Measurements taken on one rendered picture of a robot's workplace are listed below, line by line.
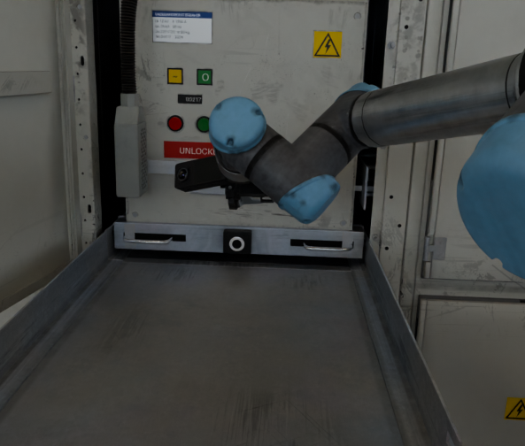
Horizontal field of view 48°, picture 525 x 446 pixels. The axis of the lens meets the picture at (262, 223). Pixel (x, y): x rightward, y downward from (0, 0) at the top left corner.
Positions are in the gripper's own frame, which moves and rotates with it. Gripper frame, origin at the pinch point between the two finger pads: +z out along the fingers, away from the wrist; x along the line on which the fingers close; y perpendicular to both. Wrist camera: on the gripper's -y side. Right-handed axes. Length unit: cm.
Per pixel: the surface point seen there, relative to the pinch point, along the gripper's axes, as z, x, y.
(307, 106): 5.6, 21.3, 13.3
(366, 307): 0.7, -19.7, 24.3
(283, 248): 19.3, -5.5, 9.4
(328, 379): -20.8, -32.2, 15.7
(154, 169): 8.8, 7.9, -17.7
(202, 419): -30.5, -37.5, -0.5
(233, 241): 16.1, -5.0, -1.4
